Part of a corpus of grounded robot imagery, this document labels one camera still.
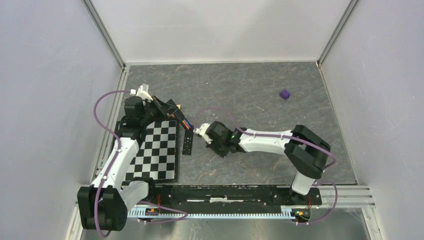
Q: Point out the blue AAA battery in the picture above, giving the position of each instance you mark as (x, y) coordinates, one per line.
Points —
(188, 123)

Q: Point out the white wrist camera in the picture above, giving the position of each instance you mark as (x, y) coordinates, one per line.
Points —
(201, 132)
(142, 92)

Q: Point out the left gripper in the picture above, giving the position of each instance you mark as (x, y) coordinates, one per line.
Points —
(164, 107)

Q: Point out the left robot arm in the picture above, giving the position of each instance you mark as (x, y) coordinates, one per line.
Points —
(104, 204)

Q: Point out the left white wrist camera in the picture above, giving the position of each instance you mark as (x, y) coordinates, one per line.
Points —
(142, 92)

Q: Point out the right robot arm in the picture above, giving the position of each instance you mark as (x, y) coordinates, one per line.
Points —
(306, 150)

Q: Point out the black white checkerboard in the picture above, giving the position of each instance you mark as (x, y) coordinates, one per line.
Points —
(158, 156)

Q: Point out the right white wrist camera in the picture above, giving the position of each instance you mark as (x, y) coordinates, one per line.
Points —
(201, 132)

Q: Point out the black remote with green button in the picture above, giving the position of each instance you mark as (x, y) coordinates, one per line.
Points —
(187, 145)

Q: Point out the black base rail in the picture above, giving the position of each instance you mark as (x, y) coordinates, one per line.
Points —
(230, 199)

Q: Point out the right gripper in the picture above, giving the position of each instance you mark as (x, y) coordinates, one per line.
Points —
(223, 153)

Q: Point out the purple cube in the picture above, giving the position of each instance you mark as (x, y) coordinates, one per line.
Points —
(285, 94)

